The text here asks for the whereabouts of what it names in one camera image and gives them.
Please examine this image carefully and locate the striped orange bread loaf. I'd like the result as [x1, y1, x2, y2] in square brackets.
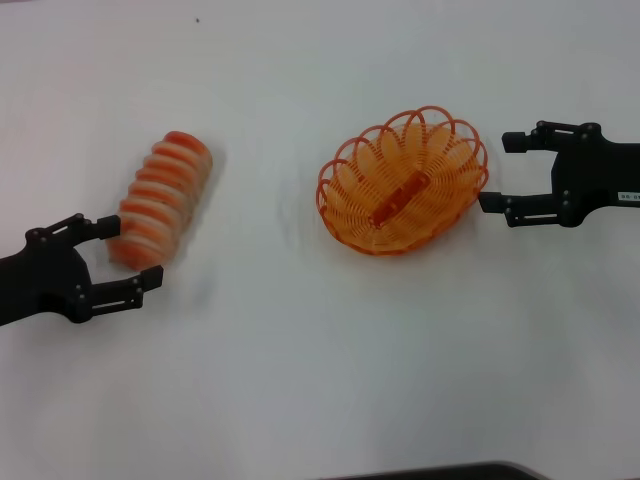
[107, 130, 215, 274]

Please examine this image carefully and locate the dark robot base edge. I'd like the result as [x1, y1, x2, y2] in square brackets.
[324, 460, 549, 480]

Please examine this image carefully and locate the orange woven plastic basket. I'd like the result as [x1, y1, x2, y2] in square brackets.
[315, 104, 489, 258]

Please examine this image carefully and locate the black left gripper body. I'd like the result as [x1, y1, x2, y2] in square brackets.
[0, 227, 94, 327]

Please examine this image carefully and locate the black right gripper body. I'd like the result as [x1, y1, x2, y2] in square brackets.
[551, 142, 640, 227]

